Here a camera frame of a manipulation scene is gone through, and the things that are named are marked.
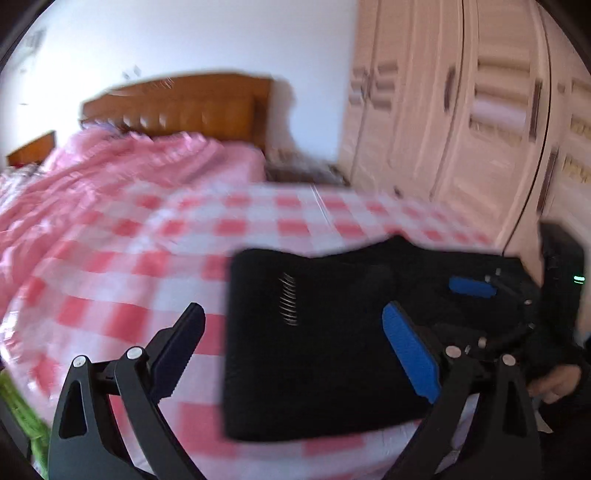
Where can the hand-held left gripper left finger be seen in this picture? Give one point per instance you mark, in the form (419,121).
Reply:
(178,353)

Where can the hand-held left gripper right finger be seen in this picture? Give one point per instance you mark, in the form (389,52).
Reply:
(411,353)

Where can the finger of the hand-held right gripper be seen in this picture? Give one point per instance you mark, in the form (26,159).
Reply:
(494,345)
(471,286)

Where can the black pants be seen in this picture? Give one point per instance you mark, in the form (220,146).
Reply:
(314,369)

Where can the person's right hand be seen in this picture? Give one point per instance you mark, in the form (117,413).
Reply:
(556,384)

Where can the pink white checked cloth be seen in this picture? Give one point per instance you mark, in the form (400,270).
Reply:
(138,240)

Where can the pale wooden wardrobe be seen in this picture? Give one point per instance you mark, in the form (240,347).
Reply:
(415,138)

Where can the green patterned cloth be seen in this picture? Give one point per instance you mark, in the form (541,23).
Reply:
(18,410)

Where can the pink quilt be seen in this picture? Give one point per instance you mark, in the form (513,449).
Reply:
(115,170)

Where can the nightstand with floral cover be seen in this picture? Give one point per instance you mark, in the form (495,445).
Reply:
(300,173)

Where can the purple floral pillow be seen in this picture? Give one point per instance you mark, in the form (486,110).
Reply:
(108,127)

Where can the wooden bed headboard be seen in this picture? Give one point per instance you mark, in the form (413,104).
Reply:
(184,110)

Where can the white air conditioner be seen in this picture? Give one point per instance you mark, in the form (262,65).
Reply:
(37,44)

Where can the white wall socket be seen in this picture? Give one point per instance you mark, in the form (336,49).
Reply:
(131,72)

